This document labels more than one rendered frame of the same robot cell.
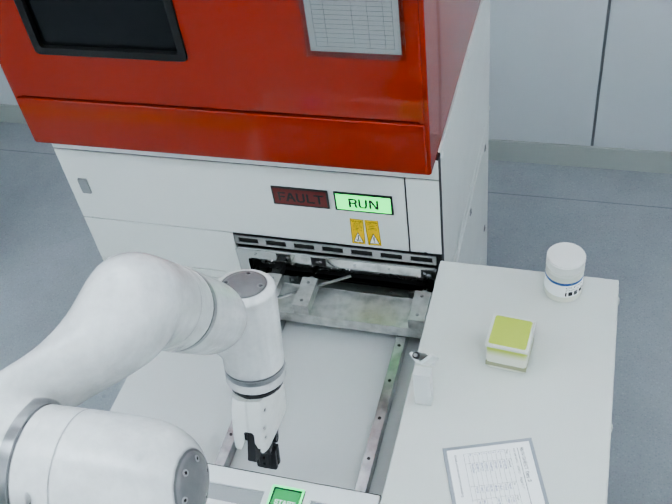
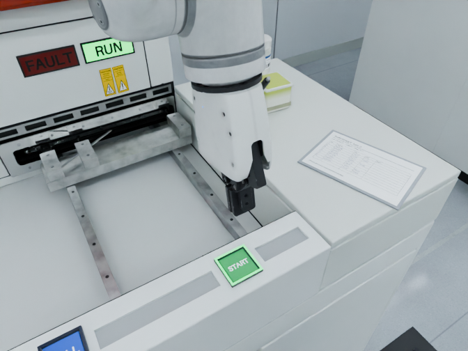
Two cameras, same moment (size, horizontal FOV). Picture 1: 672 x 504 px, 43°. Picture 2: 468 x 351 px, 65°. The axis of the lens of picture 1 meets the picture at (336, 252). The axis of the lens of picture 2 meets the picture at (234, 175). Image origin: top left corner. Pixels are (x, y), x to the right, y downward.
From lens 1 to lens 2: 102 cm
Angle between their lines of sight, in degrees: 38
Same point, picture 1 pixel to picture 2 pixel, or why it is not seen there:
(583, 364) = (309, 91)
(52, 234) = not seen: outside the picture
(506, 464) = (339, 147)
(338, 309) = (119, 152)
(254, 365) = (256, 15)
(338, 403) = (168, 209)
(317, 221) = (70, 84)
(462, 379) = not seen: hidden behind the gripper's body
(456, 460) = (313, 161)
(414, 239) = (152, 73)
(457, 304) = not seen: hidden behind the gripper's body
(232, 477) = (170, 282)
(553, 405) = (320, 112)
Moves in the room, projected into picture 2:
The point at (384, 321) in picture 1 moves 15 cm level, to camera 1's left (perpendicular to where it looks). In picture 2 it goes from (160, 142) to (113, 173)
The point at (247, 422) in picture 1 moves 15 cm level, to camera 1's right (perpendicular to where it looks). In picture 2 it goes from (255, 124) to (323, 69)
